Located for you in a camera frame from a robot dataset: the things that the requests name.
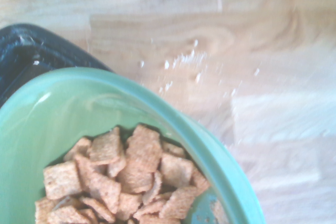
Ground brown square cereal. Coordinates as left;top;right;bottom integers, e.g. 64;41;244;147
35;124;229;224

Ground green ceramic bowl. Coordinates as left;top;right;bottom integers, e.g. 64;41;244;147
0;67;265;224

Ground black plastic food tray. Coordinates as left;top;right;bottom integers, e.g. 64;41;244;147
0;23;116;104

